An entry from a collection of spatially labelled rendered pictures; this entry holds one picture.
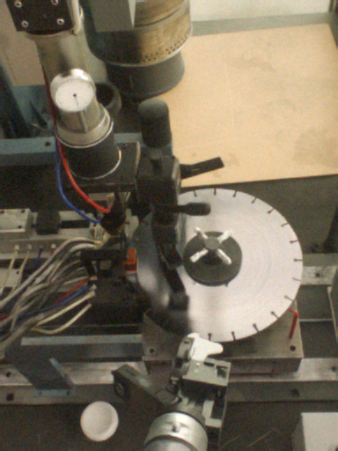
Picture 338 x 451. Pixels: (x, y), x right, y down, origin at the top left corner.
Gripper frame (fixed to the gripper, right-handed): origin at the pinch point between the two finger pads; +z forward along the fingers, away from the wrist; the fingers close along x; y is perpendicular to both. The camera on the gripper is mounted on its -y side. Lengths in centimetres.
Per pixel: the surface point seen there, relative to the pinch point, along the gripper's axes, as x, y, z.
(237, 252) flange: 8.2, 4.9, 18.0
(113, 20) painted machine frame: 47, -21, 24
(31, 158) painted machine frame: 19.9, -38.5, 23.9
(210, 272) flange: 5.4, 0.8, 13.8
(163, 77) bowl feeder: 30, -24, 78
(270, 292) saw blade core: 3.7, 11.8, 13.0
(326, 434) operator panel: -12.3, 23.1, -1.8
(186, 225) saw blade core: 10.2, -5.9, 23.0
